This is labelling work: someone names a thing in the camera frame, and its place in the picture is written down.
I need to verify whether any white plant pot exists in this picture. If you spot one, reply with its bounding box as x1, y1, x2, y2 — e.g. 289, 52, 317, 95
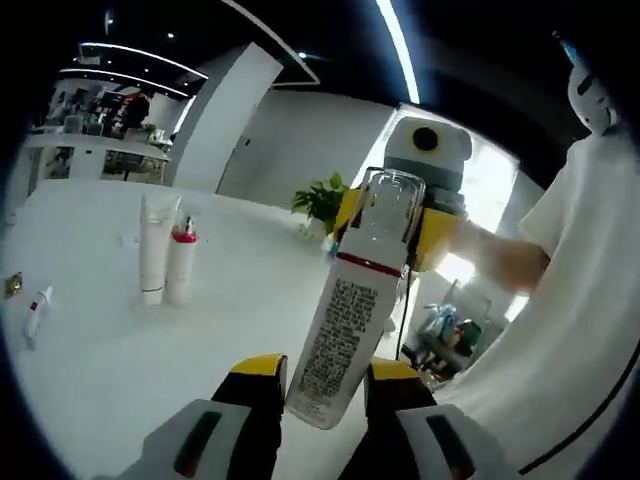
299, 217, 331, 244

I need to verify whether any white skincare tube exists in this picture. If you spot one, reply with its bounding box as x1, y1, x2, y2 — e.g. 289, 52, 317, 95
139, 193, 183, 307

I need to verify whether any green potted plant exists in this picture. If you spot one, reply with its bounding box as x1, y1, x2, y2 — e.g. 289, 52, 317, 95
291, 171, 351, 236

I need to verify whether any white skincare bottle red collar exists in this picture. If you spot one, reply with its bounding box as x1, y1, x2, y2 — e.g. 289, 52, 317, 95
167, 212, 201, 307

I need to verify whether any white office desk row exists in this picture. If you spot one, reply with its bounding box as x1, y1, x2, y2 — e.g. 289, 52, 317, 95
22, 127, 171, 184

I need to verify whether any small skincare bottle red square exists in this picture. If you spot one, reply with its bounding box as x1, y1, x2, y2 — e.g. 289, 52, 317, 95
22, 284, 55, 351
283, 166, 428, 431

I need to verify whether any person in white shirt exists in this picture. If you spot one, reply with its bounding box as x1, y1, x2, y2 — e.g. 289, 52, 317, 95
434, 133, 640, 476

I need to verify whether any white worn device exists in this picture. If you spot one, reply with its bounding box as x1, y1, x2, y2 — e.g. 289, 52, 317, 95
552, 30, 621, 137

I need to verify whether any thin black worn cable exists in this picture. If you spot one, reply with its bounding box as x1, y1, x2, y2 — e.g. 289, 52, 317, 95
517, 349, 640, 476

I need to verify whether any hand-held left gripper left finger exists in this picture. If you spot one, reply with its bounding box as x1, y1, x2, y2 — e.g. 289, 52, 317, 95
116, 352, 290, 480

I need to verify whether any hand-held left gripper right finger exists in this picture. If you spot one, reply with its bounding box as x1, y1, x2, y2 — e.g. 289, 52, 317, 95
348, 357, 507, 480

